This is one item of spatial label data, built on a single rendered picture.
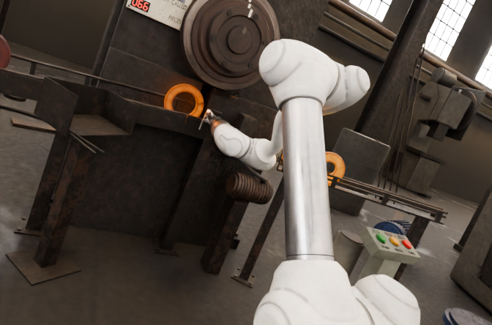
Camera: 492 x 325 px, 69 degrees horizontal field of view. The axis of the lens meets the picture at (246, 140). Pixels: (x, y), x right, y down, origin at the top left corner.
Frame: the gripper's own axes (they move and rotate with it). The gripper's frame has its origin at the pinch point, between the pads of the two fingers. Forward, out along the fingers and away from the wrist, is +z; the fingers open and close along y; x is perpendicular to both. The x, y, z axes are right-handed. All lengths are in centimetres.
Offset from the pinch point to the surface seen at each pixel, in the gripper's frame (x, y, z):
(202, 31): 34.7, -18.8, -2.6
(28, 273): -70, -55, -39
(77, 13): -39, -97, 607
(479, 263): -44, 266, -6
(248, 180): -20.8, 25.3, -18.0
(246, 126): 1.0, 19.6, -2.6
